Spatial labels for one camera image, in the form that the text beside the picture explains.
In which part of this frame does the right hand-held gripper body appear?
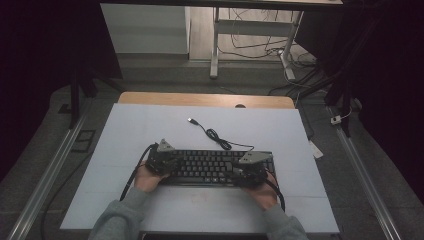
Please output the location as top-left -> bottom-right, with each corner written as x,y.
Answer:
238,151 -> 272,188

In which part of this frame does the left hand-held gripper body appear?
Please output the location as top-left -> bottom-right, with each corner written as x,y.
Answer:
146,139 -> 175,176

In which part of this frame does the black keyboard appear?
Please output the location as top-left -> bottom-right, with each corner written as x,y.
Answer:
148,148 -> 278,188

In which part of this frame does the person's left hand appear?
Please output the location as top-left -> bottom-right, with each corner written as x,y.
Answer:
133,161 -> 169,193

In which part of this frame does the person's right hand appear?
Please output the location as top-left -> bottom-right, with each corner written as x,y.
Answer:
243,173 -> 279,212

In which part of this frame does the white board mat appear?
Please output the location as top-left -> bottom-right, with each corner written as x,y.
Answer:
59,103 -> 340,234

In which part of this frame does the white paper tag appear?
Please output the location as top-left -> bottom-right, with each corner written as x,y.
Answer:
308,140 -> 325,160

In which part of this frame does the black stand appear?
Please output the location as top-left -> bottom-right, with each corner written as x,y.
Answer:
68,68 -> 124,129
299,66 -> 355,138

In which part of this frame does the white cabinet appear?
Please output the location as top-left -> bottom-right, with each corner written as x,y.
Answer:
99,3 -> 191,55

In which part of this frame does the white-legged desk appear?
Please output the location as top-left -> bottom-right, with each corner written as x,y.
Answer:
99,0 -> 344,81

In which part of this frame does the dark curtain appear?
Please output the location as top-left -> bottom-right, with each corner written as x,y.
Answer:
294,0 -> 424,201
0,0 -> 123,183

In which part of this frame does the left hand-held gripper black cable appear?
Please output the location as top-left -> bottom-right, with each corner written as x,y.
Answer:
119,143 -> 159,202

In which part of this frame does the hand-held gripper black cable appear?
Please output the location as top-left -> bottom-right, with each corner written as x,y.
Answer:
264,171 -> 287,213
119,143 -> 159,202

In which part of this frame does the right hand-held gripper black cable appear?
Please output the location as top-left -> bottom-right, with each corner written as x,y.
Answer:
264,171 -> 287,213

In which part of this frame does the black keyboard cable with plug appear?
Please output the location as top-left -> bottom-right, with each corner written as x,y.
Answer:
187,117 -> 255,152

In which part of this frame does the small white box with cable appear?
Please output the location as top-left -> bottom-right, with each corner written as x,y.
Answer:
330,108 -> 354,126

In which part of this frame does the aluminium rail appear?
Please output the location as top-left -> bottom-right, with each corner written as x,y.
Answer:
6,99 -> 93,240
328,106 -> 403,240

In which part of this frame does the thin black floor cable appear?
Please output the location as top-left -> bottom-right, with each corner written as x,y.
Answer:
40,151 -> 96,240

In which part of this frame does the tangle of thin cables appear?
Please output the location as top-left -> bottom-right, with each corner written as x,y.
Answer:
218,8 -> 318,68

